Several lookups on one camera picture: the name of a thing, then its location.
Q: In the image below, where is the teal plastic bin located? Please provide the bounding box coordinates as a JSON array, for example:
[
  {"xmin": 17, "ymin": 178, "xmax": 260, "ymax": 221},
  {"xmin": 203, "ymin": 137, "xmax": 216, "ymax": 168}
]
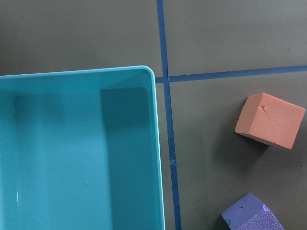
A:
[{"xmin": 0, "ymin": 66, "xmax": 165, "ymax": 230}]

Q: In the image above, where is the orange foam block left side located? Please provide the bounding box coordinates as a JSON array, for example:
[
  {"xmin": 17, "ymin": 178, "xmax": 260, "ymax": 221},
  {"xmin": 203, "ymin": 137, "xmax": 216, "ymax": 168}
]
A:
[{"xmin": 235, "ymin": 93, "xmax": 306, "ymax": 150}]

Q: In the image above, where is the purple foam block left side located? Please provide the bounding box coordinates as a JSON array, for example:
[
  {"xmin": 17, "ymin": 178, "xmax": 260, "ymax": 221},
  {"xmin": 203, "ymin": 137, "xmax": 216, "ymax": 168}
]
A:
[{"xmin": 221, "ymin": 193, "xmax": 284, "ymax": 230}]

